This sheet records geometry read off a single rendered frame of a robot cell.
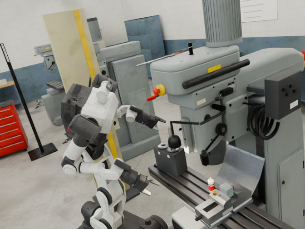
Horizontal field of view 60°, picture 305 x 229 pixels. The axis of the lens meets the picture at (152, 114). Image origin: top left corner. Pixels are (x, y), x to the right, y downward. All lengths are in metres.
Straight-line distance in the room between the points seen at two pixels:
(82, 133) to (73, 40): 1.68
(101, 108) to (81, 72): 1.49
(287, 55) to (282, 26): 4.21
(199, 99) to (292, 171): 1.01
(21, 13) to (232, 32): 9.14
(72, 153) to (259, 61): 1.21
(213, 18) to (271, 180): 1.13
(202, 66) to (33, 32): 9.17
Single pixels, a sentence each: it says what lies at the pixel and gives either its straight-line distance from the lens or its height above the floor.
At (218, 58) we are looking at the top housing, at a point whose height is 1.85.
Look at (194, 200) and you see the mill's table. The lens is 1.82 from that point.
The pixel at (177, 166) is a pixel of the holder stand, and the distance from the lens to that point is 2.00.
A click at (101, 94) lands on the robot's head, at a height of 1.77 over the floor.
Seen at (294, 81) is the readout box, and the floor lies 1.69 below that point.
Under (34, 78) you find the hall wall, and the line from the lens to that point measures 10.27.
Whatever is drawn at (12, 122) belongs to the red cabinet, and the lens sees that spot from 5.76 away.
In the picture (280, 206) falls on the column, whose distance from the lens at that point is 2.17.
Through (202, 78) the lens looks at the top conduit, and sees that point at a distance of 1.31.
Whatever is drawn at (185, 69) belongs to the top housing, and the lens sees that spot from 1.28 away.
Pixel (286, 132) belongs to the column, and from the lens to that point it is 1.95.
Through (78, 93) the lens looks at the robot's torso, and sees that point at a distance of 1.61.
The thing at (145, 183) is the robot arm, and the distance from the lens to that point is 1.56.
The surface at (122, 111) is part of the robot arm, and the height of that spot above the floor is 1.50.
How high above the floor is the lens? 2.14
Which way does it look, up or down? 21 degrees down
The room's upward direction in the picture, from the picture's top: 11 degrees counter-clockwise
